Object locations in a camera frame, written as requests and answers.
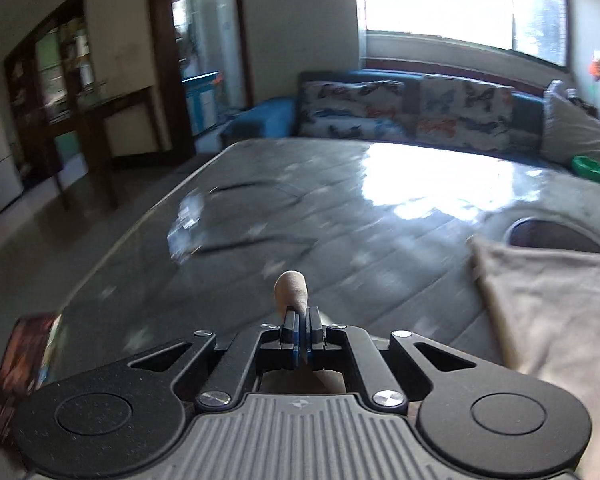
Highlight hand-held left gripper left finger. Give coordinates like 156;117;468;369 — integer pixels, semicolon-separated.
127;310;301;410

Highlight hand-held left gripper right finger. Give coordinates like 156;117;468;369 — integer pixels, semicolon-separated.
300;307;482;411

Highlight beige cloth garment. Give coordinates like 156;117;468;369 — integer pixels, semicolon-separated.
272;235;600;480

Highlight rimless eyeglasses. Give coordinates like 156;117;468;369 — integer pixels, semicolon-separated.
166;182;317;264

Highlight blue sofa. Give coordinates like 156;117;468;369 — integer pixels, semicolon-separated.
217;69;600;173

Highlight wide butterfly print cushion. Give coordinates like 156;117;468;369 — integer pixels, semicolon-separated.
297;80;407;142

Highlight blue cabinet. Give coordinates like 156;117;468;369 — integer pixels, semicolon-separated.
181;72;221;137

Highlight round black induction cooktop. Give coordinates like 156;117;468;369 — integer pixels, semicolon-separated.
501;217;600;257

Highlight square butterfly print cushion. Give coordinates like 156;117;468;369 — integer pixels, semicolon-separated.
414;73;515;154

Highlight dark red book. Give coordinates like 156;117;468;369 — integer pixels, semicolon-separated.
0;312;64;450

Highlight green bowl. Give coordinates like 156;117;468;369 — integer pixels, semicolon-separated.
571;155;600;184

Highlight grey pillow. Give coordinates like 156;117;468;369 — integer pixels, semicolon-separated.
539;92;600;169

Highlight dark wooden shelf unit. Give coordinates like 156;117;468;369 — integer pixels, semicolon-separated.
2;0;174;212

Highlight white plush toy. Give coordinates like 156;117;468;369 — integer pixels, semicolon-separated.
545;80;600;117

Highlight window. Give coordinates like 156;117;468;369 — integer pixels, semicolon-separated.
354;0;569;69

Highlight colourful pinwheel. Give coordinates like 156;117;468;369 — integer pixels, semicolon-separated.
587;49;600;107

